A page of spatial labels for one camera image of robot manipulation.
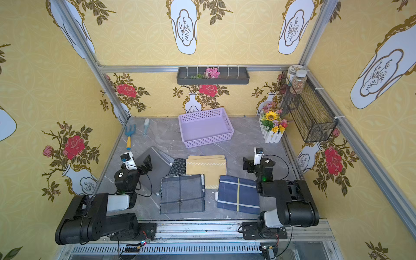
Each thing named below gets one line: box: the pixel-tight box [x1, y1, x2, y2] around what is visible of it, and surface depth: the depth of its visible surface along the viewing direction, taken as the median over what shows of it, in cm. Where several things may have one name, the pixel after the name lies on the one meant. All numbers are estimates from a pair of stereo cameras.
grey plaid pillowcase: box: [159, 174, 206, 215], surface depth 85 cm
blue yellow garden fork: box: [124, 124, 136, 151], surface depth 111 cm
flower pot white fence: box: [258, 101, 289, 143], surface depth 100 cm
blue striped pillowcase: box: [217, 174, 261, 216], surface depth 85 cm
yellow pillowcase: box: [185, 154, 227, 190], surface depth 95 cm
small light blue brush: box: [143, 118, 150, 136], surface depth 119 cm
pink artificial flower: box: [204, 67, 221, 79], surface depth 90 cm
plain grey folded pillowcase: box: [134, 146, 175, 196], surface depth 96 cm
